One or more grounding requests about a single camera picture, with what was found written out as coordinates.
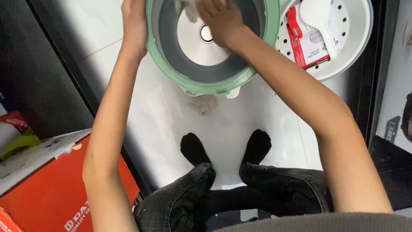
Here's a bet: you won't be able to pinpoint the person's right hand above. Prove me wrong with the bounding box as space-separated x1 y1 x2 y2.
196 0 255 49

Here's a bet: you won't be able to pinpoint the person's left hand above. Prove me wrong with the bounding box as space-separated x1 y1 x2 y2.
121 0 149 61

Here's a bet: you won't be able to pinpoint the grey wiping cloth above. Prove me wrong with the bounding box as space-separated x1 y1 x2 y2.
175 0 206 23

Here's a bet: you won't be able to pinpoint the green rice cooker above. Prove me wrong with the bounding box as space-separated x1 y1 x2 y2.
145 0 281 97

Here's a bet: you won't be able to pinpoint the clear plastic bag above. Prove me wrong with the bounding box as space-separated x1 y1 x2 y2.
187 94 219 116

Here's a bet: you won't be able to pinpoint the white rice spoon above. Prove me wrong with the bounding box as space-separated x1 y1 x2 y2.
299 0 338 60

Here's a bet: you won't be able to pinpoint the red and white manual booklet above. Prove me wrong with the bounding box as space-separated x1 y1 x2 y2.
285 5 339 70

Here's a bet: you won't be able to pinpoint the white perforated steam tray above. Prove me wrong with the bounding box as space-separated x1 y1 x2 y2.
276 0 351 71

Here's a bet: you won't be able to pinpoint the person's black left sock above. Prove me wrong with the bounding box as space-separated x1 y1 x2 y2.
180 132 212 167

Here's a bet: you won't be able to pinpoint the person's black sock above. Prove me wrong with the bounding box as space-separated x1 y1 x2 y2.
241 129 272 165
180 132 212 167

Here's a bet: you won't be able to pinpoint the person's black right sock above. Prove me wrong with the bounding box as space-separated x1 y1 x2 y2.
241 129 272 165

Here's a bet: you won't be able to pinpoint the white inner pot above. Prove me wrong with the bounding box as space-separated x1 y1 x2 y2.
275 0 374 82

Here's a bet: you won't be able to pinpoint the person's black jeans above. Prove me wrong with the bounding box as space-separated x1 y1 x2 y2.
133 162 335 232

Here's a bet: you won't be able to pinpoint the grey printed carton box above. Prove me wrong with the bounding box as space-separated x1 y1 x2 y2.
375 0 412 154

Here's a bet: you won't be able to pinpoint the green and red packets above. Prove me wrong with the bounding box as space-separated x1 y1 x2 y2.
0 110 42 160

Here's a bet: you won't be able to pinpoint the person's grey shirt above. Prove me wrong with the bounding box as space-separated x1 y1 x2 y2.
212 211 412 232

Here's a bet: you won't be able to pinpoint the orange carton box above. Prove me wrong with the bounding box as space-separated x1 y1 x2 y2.
0 128 141 232

